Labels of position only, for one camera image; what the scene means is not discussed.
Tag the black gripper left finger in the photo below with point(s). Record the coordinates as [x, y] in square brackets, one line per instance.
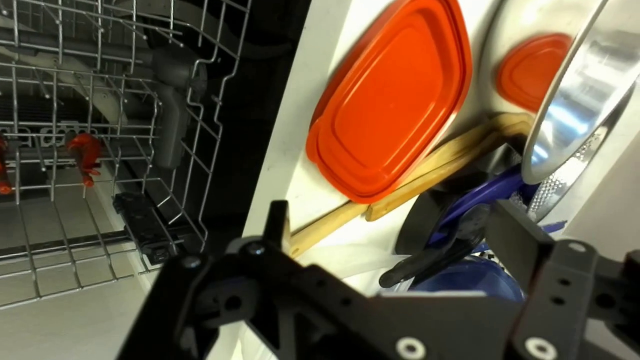
[201, 292]

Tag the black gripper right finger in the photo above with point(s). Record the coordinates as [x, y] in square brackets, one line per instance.
[567, 292]

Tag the red plastic lid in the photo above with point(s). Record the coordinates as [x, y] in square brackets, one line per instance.
[386, 106]

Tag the dark dishwasher tub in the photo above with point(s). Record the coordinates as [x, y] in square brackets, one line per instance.
[253, 101]

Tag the steel colander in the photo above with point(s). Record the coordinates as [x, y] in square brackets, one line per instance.
[567, 193]

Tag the dark blue utensil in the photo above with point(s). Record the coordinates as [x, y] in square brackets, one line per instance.
[421, 220]

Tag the orange rack clip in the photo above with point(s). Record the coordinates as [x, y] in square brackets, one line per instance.
[84, 152]
[2, 167]

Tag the wooden spoon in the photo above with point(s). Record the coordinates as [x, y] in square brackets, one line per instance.
[426, 172]

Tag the large steel mixing bowl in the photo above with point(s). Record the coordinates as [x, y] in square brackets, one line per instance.
[581, 101]

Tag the dark grey rack fixture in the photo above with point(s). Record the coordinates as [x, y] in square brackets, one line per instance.
[175, 101]

